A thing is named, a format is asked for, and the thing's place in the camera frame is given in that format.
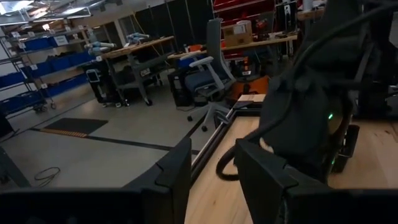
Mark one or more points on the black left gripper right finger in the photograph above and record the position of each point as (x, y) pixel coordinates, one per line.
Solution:
(311, 208)

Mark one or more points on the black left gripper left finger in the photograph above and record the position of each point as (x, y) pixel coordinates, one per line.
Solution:
(77, 208)

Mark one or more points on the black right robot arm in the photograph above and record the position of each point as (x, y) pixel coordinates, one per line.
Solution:
(342, 40)

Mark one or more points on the blue grey robot arm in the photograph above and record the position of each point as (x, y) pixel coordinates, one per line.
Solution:
(138, 37)
(99, 48)

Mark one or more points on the black striped floor mat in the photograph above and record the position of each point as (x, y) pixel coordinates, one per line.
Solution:
(77, 125)

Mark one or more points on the long wooden bench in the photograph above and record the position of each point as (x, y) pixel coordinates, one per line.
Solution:
(258, 42)

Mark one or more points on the grey blue office chair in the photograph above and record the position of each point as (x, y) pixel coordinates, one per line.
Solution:
(214, 62)

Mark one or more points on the metal shelf rack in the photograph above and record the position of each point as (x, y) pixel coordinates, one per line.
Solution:
(40, 107)

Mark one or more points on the brown cardboard box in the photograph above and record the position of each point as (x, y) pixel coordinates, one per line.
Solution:
(237, 34)

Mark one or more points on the black equipment cart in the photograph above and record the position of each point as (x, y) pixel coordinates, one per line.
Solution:
(105, 87)

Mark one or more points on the black computer tower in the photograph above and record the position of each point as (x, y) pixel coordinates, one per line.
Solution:
(178, 90)

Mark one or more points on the red bin rack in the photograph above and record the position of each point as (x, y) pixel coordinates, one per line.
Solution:
(242, 9)

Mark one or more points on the small tablet screen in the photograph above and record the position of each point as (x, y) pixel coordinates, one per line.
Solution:
(92, 75)

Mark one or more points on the wheeled wooden top workbench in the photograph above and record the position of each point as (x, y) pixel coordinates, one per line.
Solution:
(140, 46)

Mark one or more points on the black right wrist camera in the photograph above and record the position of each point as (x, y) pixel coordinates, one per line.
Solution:
(346, 149)

